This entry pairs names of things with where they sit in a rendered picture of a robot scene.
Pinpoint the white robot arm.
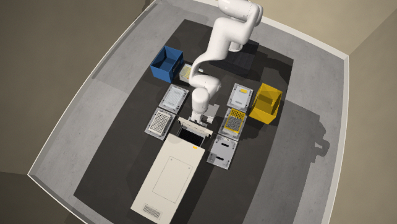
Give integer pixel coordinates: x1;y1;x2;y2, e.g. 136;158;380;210
189;0;263;123

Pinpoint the blue open-top bin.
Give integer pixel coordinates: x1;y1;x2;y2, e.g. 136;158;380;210
150;46;184;83

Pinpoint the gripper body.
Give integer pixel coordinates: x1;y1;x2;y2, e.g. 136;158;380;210
191;110;203;123

